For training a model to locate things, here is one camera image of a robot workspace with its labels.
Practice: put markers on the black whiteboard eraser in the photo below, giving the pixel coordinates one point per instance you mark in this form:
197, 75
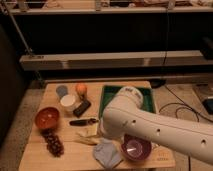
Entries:
81, 108

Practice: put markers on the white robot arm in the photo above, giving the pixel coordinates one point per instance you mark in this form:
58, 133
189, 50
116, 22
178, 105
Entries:
123, 115

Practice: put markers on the red-orange bowl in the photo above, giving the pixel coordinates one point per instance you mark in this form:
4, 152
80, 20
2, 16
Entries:
47, 118

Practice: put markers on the purple bowl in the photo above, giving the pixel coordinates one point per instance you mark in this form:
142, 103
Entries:
135, 149

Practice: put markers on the green plastic tray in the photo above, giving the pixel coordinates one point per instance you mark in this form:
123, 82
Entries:
109, 91

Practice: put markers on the orange fruit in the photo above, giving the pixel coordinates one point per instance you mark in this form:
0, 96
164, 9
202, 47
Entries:
81, 89

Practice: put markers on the white cup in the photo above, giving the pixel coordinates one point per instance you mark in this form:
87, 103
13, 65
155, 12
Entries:
68, 102

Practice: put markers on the grey round lid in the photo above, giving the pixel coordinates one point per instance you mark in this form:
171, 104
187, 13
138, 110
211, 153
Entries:
61, 91

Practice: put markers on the metal shelf rack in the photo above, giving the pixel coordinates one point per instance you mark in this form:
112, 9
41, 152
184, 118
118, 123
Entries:
102, 45

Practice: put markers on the grey-blue cloth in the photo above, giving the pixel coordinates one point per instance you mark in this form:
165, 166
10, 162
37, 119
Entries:
107, 154

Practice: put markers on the bunch of dark grapes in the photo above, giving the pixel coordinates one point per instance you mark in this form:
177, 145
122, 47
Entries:
54, 145

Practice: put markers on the black-handled tool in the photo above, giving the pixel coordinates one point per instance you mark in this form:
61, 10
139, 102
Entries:
83, 122

